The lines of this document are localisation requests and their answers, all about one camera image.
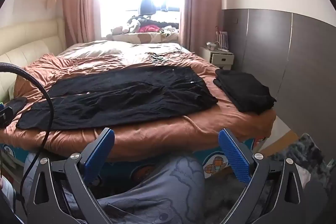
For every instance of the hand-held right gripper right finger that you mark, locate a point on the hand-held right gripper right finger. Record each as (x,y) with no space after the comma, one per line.
(233,155)

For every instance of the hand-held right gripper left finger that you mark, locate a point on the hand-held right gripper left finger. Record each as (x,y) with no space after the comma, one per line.
(101,153)

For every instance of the folded black pants stack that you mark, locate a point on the folded black pants stack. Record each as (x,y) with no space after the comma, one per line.
(244,90)

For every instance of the folded black cloth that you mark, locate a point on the folded black cloth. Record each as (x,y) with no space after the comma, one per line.
(17,104)

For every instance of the blue printed bed sheet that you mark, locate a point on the blue printed bed sheet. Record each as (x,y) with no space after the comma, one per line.
(215,166)

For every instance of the striped floor mat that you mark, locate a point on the striped floor mat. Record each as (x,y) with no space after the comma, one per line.
(283,140)

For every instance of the brown blanket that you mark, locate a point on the brown blanket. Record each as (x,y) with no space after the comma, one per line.
(157,136)

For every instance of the person's grey pajama leg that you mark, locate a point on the person's grey pajama leg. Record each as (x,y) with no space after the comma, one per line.
(157,187)

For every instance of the cream padded headboard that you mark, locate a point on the cream padded headboard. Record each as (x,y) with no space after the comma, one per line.
(26,43)

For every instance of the white nightstand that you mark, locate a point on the white nightstand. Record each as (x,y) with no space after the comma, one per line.
(221,59)

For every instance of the beige quilt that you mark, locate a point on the beige quilt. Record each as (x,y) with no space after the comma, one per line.
(105,48)

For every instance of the white power strip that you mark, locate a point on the white power strip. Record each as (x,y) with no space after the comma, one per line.
(223,49)

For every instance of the pink striped box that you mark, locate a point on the pink striped box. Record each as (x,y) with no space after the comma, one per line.
(221,36)

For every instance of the beige plush toy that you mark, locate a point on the beige plush toy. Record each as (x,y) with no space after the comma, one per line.
(115,31)

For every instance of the patched beige cushion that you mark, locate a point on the patched beige cushion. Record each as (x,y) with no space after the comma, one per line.
(141,37)

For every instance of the pile of clothes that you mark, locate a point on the pile of clothes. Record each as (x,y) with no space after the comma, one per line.
(147,26)

